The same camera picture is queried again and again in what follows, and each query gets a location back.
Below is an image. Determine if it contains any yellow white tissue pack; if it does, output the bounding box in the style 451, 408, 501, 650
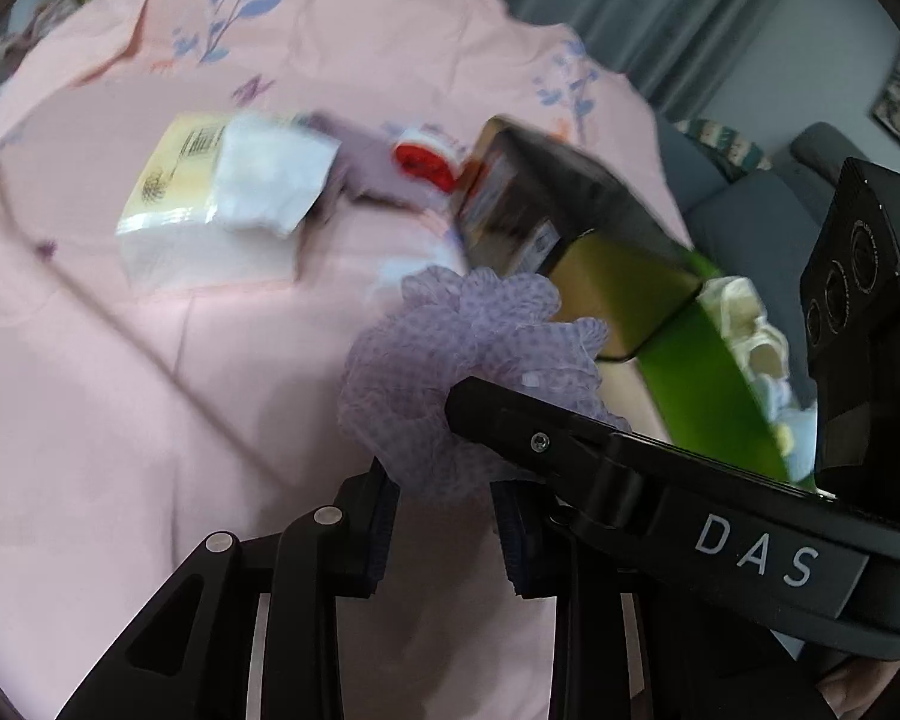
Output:
115, 112, 301, 293

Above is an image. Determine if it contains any striped pillow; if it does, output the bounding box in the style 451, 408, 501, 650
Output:
679, 118, 773, 181

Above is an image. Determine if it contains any light blue soft item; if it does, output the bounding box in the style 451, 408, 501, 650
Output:
761, 379, 818, 481

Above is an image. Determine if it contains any purple cloth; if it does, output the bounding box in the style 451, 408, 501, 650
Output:
300, 112, 436, 211

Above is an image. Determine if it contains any cream soft item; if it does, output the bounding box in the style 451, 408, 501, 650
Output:
701, 277, 788, 383

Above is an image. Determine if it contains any person's right hand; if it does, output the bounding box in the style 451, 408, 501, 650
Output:
814, 656, 897, 720

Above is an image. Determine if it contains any pink floral blanket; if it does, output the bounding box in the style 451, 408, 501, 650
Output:
0, 0, 683, 720

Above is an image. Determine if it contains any grey-green curtain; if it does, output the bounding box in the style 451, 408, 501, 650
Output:
360, 0, 900, 121

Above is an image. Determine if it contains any purple mesh bath sponge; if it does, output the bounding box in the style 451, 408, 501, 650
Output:
337, 266, 631, 507

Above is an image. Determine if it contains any grey sofa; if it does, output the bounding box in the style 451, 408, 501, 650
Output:
656, 120, 856, 293

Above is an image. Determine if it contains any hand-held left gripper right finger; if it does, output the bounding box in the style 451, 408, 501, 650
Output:
490, 476, 833, 720

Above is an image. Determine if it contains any green box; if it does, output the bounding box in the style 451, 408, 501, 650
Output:
637, 247, 826, 496

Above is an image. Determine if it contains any red white soft item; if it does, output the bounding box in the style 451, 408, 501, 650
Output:
391, 124, 470, 194

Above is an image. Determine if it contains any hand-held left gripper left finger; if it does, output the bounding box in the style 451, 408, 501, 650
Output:
56, 457, 400, 720

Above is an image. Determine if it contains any black gold box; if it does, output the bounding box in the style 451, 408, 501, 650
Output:
454, 116, 702, 362

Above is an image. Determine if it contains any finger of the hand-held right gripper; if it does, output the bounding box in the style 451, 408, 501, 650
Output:
442, 376, 646, 526

